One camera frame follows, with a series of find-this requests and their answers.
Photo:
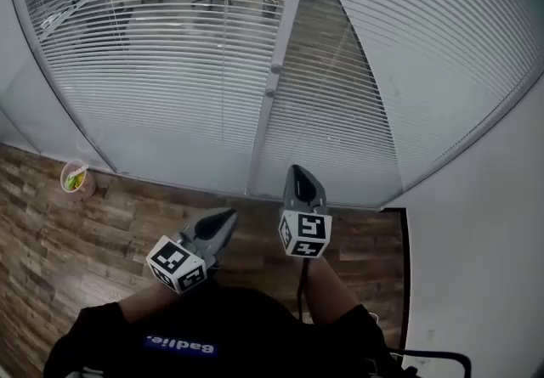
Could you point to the person's right forearm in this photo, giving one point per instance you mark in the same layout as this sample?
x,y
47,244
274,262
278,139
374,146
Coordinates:
x,y
331,291

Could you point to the black t-shirt with blue label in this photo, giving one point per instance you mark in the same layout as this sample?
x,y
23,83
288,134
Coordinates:
x,y
255,334

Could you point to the black skirting strip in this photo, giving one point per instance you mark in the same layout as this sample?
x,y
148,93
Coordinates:
x,y
406,274

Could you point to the grey aluminium window rail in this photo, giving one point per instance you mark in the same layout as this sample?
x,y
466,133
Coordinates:
x,y
183,184

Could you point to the dark waste bin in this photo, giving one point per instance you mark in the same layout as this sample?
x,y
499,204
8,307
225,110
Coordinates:
x,y
270,7

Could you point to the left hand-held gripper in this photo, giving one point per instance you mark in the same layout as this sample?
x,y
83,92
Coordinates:
x,y
170,261

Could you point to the white wall socket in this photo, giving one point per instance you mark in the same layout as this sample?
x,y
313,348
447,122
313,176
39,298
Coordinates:
x,y
431,334

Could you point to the clear plastic snack cup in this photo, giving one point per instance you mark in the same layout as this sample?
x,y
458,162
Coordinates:
x,y
78,180

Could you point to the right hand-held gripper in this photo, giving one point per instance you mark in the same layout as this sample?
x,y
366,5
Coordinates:
x,y
306,232

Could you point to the grey aluminium window post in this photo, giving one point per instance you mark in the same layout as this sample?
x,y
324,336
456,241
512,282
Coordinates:
x,y
287,28

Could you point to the person's left forearm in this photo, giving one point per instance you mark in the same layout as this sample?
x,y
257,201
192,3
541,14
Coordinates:
x,y
146,300

